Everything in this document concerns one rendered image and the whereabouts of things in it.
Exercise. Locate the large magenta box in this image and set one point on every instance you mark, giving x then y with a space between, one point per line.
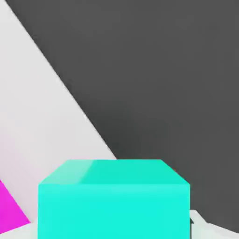
9 211

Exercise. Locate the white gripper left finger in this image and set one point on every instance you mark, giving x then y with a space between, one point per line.
22 233

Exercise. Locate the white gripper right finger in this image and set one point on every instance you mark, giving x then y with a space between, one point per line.
203 231

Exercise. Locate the small cyan cube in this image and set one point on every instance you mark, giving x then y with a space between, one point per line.
113 205

